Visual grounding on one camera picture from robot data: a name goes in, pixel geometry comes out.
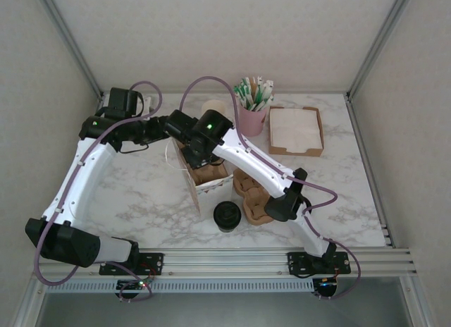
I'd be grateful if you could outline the pink straw holder cup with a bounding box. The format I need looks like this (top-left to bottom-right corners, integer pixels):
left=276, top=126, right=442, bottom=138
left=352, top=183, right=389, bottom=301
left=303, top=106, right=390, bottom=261
left=239, top=103, right=267, bottom=138

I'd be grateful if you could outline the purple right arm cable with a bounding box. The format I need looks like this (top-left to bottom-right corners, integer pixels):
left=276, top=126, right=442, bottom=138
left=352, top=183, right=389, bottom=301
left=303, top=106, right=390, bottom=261
left=179, top=75, right=362, bottom=302

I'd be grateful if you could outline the cartoon print paper bag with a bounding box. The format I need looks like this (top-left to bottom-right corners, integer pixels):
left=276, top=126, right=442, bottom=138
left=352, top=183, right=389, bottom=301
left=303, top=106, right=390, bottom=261
left=164, top=138, right=235, bottom=216

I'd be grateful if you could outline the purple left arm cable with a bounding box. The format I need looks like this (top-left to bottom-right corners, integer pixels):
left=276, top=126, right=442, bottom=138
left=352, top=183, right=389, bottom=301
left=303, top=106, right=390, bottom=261
left=35, top=80, right=163, bottom=303

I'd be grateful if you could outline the white napkin stack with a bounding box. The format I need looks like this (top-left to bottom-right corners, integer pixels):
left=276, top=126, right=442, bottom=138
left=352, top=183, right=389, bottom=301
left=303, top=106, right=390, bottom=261
left=270, top=108, right=323, bottom=152

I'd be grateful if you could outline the small circuit board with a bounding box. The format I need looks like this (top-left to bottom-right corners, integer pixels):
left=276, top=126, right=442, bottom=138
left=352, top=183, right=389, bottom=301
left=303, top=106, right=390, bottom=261
left=318, top=277, right=340, bottom=295
left=117, top=277, right=156, bottom=293

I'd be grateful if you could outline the thin black cable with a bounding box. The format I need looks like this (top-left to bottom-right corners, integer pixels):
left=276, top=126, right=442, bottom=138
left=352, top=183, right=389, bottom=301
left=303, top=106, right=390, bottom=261
left=118, top=140, right=151, bottom=156

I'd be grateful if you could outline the black lidded coffee cup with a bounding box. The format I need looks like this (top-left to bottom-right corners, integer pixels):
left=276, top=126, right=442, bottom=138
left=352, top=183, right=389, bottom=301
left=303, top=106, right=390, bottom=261
left=212, top=200, right=242, bottom=234

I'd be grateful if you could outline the brown cardboard napkin tray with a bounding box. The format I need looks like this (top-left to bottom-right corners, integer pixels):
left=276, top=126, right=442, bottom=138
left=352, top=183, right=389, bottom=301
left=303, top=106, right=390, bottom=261
left=268, top=105, right=325, bottom=159

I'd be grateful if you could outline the beige paper cup stack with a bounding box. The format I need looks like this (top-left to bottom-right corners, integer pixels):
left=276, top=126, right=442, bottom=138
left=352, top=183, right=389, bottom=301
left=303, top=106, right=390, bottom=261
left=201, top=99, right=227, bottom=121

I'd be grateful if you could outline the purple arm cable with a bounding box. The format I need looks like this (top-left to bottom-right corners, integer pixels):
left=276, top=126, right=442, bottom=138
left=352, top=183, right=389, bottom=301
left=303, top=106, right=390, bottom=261
left=179, top=75, right=362, bottom=302
left=35, top=80, right=163, bottom=303

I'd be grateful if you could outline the aluminium frame post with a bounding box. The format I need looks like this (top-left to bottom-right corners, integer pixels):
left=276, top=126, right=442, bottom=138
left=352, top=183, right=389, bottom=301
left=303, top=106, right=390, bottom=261
left=37, top=0, right=105, bottom=103
left=345, top=0, right=417, bottom=103

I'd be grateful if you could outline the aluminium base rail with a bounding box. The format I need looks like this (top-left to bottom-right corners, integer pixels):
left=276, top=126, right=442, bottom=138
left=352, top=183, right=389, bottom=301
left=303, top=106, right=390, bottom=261
left=37, top=247, right=419, bottom=280

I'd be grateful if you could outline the grey slotted cable duct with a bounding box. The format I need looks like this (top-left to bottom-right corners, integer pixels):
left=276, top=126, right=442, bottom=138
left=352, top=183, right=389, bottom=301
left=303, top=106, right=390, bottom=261
left=44, top=278, right=316, bottom=295

